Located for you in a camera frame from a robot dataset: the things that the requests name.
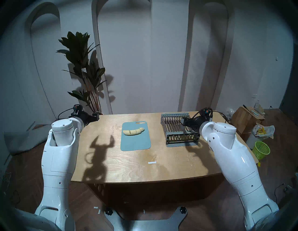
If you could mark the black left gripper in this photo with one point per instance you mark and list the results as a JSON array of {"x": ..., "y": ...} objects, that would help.
[{"x": 87, "y": 118}]

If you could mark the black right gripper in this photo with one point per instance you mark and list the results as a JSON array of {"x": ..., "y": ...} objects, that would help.
[{"x": 195, "y": 121}]

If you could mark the peeled banana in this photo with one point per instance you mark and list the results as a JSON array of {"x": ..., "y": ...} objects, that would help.
[{"x": 133, "y": 132}]

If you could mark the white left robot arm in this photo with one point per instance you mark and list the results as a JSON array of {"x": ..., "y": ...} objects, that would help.
[{"x": 58, "y": 163}]

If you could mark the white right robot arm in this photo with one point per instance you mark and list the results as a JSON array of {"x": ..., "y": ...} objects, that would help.
[{"x": 235, "y": 158}]

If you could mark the blue cutting board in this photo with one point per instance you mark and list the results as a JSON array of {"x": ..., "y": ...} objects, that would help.
[{"x": 135, "y": 143}]

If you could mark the grey dish rack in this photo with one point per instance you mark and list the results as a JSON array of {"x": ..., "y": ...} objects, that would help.
[{"x": 173, "y": 125}]

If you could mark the clear plastic bag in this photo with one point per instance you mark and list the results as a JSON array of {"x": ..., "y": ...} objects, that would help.
[{"x": 229, "y": 113}]

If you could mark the potted green plant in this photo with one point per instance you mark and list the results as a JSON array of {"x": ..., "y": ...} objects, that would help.
[{"x": 79, "y": 53}]

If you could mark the white waste bin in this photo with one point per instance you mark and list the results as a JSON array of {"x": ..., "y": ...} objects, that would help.
[{"x": 251, "y": 140}]

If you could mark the rolled grey mat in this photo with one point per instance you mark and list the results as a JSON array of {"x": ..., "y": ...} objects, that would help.
[{"x": 28, "y": 137}]

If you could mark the clear plastic bottle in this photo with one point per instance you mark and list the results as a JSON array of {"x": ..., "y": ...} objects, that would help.
[{"x": 256, "y": 104}]

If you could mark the green mesh basket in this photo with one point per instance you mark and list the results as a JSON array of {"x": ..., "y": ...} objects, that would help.
[{"x": 262, "y": 150}]

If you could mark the white plastic bag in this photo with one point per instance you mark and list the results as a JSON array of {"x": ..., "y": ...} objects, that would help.
[{"x": 267, "y": 131}]

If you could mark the black base knob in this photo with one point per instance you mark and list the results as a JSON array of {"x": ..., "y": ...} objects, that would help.
[
  {"x": 183, "y": 209},
  {"x": 108, "y": 211}
]

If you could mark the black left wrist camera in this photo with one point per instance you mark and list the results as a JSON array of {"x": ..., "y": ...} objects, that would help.
[{"x": 77, "y": 110}]

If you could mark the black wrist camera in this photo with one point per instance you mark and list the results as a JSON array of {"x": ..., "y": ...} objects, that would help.
[
  {"x": 207, "y": 112},
  {"x": 77, "y": 110}
]

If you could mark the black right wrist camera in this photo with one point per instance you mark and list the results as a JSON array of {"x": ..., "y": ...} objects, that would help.
[{"x": 207, "y": 112}]

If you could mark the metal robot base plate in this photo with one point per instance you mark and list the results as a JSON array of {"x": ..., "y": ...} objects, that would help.
[{"x": 144, "y": 224}]

